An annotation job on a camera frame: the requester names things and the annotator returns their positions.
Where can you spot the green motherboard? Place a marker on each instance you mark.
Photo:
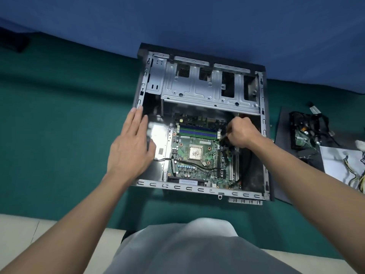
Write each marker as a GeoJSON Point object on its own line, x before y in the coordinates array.
{"type": "Point", "coordinates": [185, 156]}

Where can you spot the person's right hand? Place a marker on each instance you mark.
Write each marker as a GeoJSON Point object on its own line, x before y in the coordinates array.
{"type": "Point", "coordinates": [243, 132]}

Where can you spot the black hard drive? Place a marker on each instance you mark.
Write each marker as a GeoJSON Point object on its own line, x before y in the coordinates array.
{"type": "Point", "coordinates": [302, 138]}

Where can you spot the blue backdrop cloth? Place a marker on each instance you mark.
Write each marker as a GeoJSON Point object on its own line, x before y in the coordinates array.
{"type": "Point", "coordinates": [228, 22]}

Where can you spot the open black computer case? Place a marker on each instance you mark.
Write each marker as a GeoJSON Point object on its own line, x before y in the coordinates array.
{"type": "Point", "coordinates": [256, 179]}

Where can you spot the silver processor chip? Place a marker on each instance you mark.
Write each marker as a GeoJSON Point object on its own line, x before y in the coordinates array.
{"type": "Point", "coordinates": [196, 152]}

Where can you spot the black case side panel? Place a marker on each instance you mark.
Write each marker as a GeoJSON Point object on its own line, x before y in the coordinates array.
{"type": "Point", "coordinates": [285, 134]}

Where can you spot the grey shirt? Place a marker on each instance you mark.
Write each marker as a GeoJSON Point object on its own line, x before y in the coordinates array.
{"type": "Point", "coordinates": [199, 248]}

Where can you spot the silver metal drive cage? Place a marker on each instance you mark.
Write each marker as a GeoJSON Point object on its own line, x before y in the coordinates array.
{"type": "Point", "coordinates": [199, 91]}

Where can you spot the white power supply box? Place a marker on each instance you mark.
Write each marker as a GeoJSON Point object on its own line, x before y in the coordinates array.
{"type": "Point", "coordinates": [333, 162]}

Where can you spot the person's left hand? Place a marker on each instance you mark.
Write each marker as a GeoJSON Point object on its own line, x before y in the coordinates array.
{"type": "Point", "coordinates": [128, 151]}

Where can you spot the green table cloth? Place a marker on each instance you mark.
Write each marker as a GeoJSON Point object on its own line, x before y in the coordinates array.
{"type": "Point", "coordinates": [62, 125]}

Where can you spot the person's right fingers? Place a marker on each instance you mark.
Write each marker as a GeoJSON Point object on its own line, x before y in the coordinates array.
{"type": "Point", "coordinates": [232, 134]}

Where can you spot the person's left thumb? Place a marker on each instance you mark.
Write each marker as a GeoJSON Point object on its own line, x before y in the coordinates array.
{"type": "Point", "coordinates": [152, 148]}

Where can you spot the person's right forearm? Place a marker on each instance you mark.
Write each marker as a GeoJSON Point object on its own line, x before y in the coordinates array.
{"type": "Point", "coordinates": [308, 191]}

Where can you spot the black object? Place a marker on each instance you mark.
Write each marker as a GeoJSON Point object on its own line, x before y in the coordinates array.
{"type": "Point", "coordinates": [12, 41]}

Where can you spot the person's left forearm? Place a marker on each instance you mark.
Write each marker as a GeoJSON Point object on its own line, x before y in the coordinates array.
{"type": "Point", "coordinates": [74, 219]}

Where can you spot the person's left middle finger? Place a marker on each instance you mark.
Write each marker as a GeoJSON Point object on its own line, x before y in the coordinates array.
{"type": "Point", "coordinates": [137, 118]}

